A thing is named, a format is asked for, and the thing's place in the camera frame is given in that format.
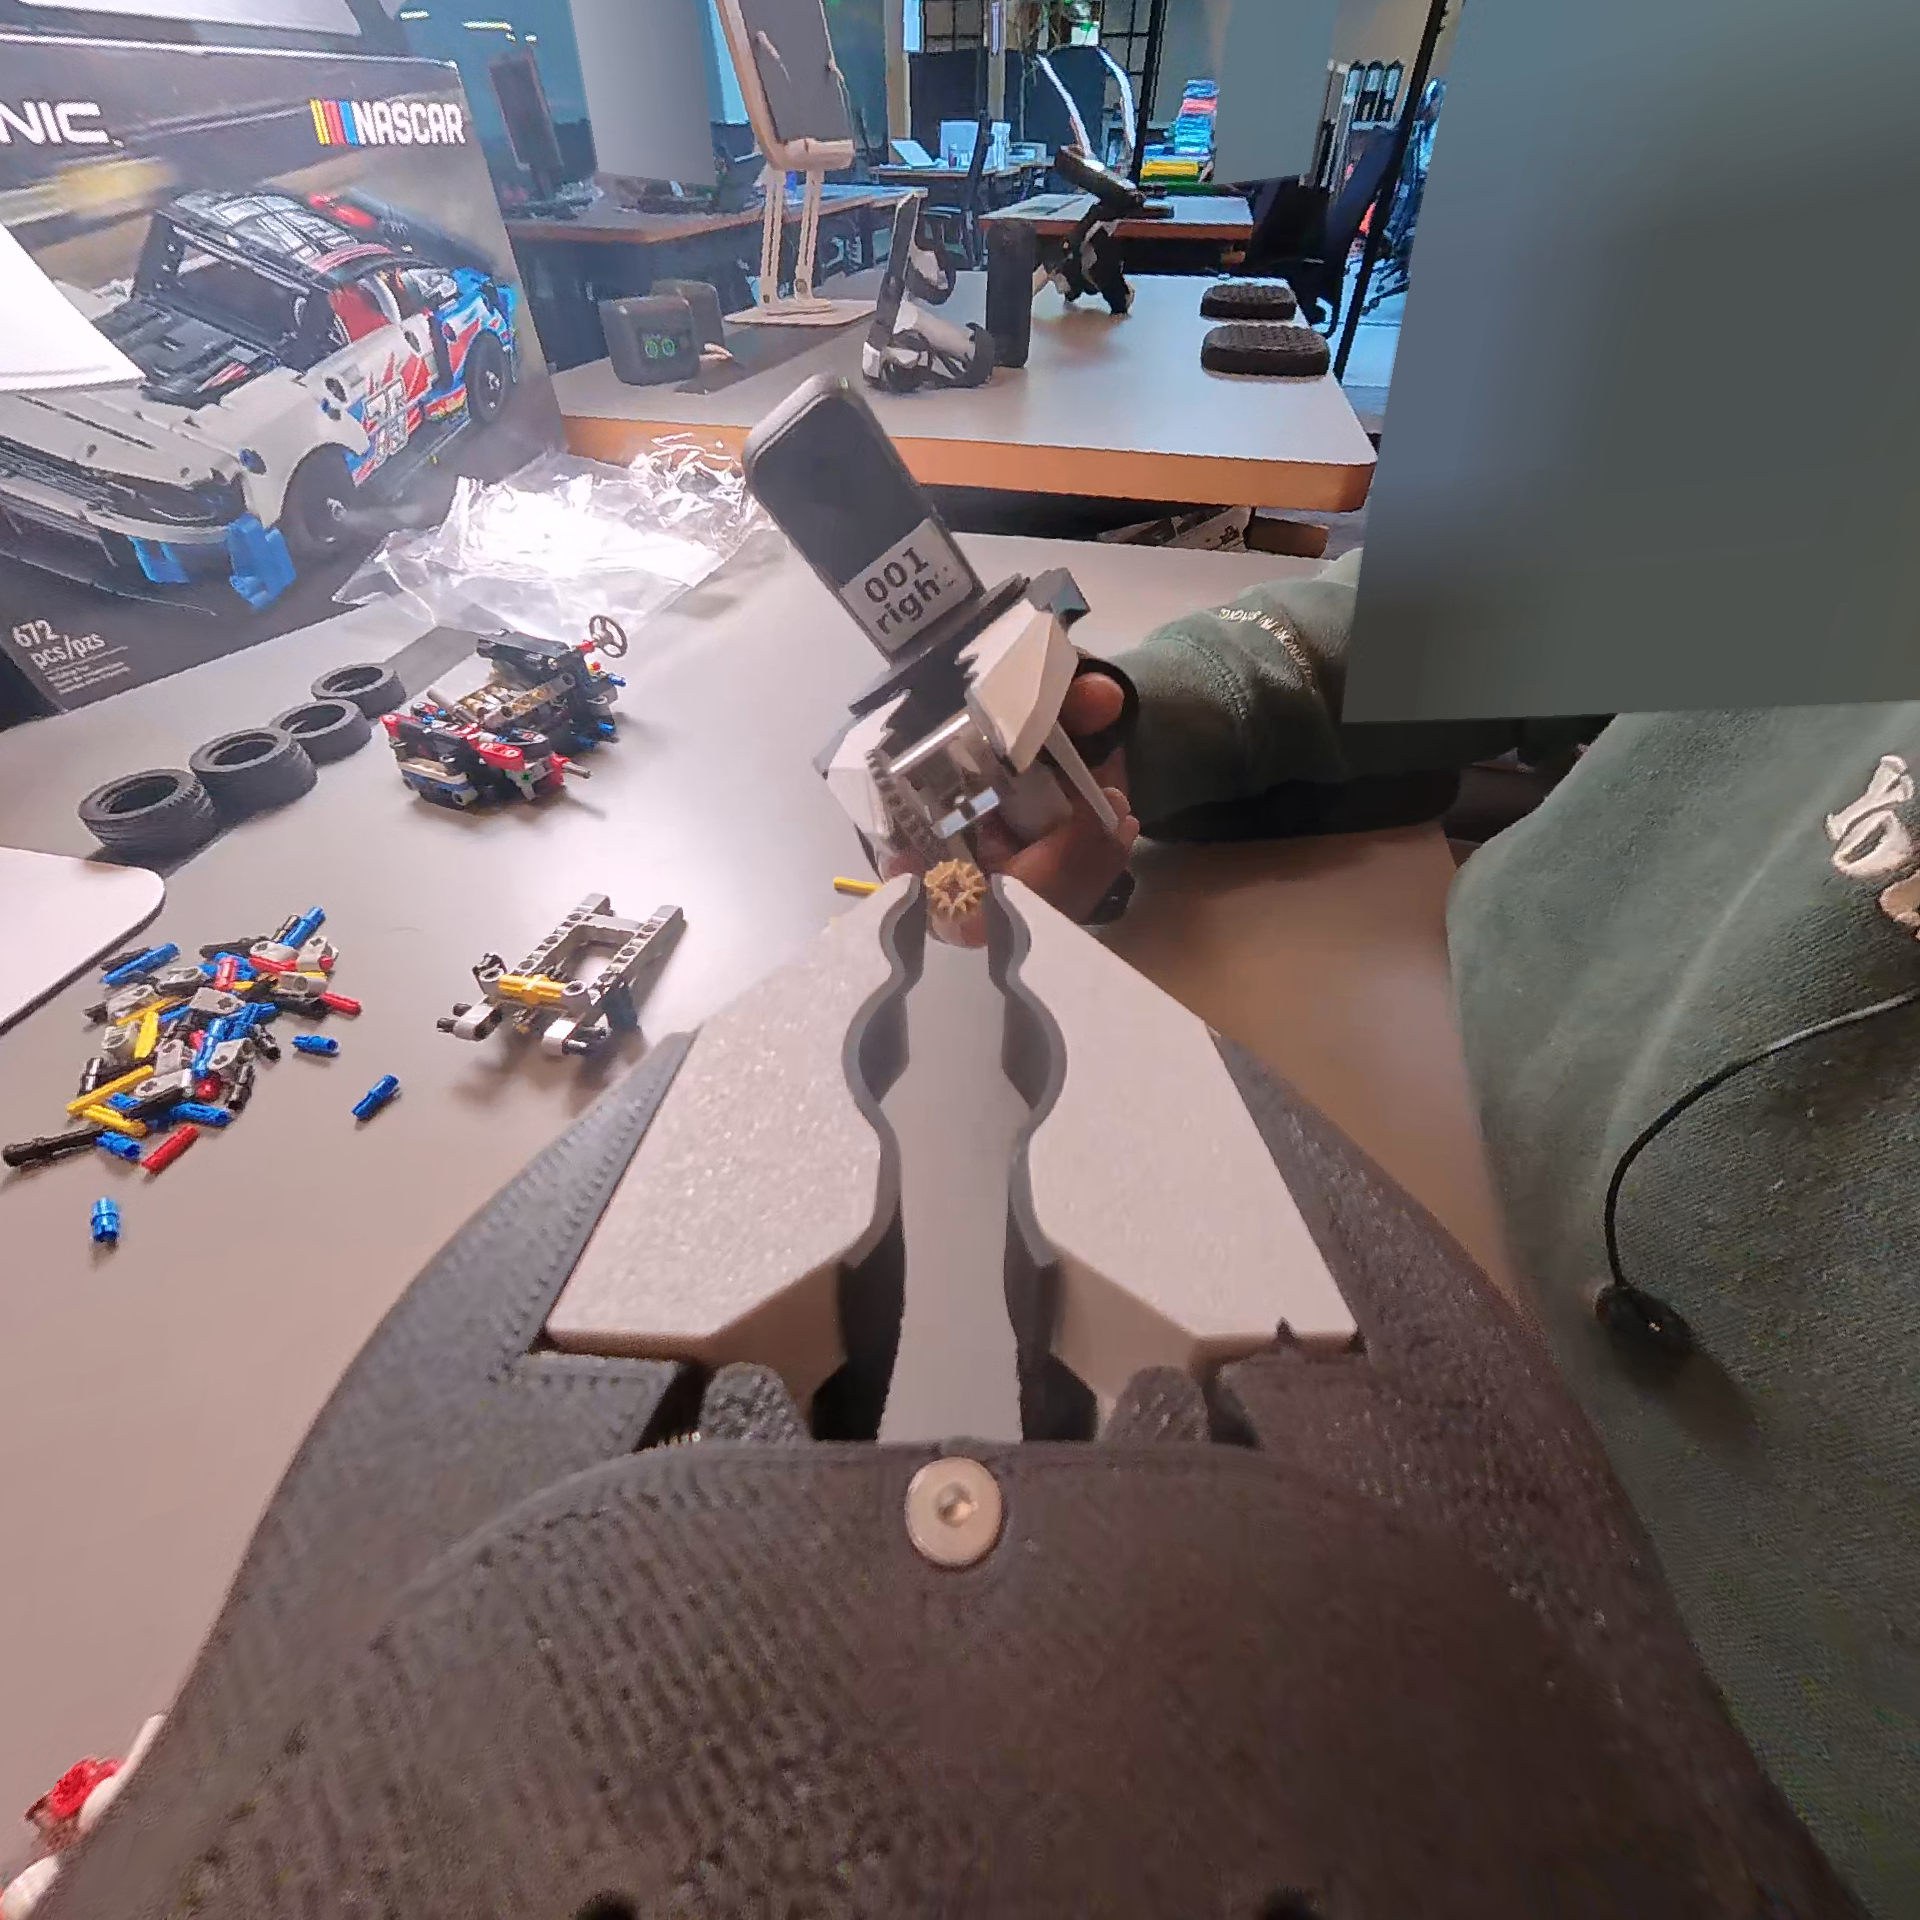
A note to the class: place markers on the wooden background desk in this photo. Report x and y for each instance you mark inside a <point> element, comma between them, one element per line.
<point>674,218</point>

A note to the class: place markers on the clear plastic bag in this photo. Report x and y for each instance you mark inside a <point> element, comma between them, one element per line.
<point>570,524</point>

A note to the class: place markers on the wooden phone stand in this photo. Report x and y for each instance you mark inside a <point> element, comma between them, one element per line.
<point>795,90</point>

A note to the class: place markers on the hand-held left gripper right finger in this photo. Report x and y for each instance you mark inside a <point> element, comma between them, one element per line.
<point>1184,1184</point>

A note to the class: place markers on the black office chair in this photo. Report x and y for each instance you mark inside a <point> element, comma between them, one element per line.
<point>1304,222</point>

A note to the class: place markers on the person's right hand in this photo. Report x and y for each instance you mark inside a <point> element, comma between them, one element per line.
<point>1057,865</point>

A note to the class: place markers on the white rounded tray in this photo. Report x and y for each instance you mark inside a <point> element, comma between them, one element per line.
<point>65,928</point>

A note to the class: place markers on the lego car chassis assembly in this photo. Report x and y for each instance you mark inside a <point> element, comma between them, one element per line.
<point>504,727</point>

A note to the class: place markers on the tan lego bevel gear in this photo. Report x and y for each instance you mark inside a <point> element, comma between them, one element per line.
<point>955,894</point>

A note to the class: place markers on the white paper sheet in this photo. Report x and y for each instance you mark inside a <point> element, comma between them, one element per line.
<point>42,330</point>

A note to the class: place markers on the person's green sweatshirt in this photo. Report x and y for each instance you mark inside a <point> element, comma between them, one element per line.
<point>1724,1201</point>

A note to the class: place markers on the person's right forearm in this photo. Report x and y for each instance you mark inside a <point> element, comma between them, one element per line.
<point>1244,704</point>

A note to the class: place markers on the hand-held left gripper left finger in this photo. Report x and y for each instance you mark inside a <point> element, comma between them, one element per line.
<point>720,1170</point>

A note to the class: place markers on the grey lego frame assembly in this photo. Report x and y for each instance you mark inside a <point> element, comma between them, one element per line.
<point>577,974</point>

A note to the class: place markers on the black monitor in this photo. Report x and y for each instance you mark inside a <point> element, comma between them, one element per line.
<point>522,121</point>

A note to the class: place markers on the grey lego differential housing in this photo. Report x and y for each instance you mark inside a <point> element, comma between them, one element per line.
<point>961,781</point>

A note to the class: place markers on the grey background table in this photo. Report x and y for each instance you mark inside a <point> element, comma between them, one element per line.
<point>1141,402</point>

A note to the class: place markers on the black cylindrical bottle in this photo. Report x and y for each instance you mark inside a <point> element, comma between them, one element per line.
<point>1010,291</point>

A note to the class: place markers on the blue lego pin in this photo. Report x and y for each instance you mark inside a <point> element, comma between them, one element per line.
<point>104,1221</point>
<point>378,1098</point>

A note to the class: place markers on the heap of red white parts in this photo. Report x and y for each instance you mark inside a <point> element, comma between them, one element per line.
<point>65,1800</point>

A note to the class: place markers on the race car lego box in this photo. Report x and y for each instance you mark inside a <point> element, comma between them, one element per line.
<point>301,330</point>

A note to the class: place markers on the pile of small lego pieces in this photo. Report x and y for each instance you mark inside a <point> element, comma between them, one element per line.
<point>194,1035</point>

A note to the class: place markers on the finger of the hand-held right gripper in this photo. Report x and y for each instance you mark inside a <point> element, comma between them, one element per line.
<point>862,781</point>
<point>1020,675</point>

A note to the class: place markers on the black white gripper device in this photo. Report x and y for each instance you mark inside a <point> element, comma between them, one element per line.
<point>928,342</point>
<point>1087,240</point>

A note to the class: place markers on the dark box with green display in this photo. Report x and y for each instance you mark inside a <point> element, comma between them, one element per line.
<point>648,341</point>

